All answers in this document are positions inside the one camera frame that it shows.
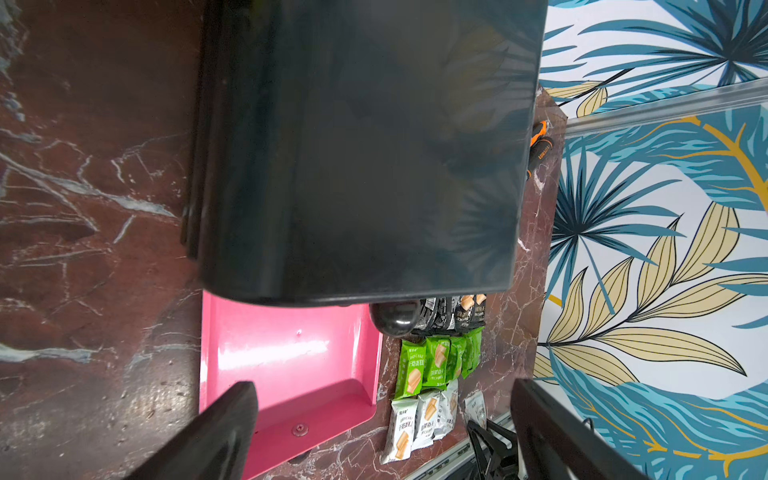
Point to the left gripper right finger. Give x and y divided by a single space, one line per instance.
554 445

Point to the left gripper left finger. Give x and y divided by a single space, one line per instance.
214 445

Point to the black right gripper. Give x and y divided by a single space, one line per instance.
495 449

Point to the white cookie packet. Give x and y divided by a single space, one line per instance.
401 429
426 417
475 409
447 410

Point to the green cookie packet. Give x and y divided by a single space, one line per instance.
410 370
473 351
437 351
455 365

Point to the pink bottom drawer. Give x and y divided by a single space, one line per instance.
315 371

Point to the black cookie packet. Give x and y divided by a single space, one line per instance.
479 310
426 315
463 312
445 314

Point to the black drawer cabinet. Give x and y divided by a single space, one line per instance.
352 152

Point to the black orange screwdriver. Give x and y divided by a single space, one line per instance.
538 153

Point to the aluminium front rail frame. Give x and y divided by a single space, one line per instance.
458 462

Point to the right aluminium corner post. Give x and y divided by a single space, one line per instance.
702 102

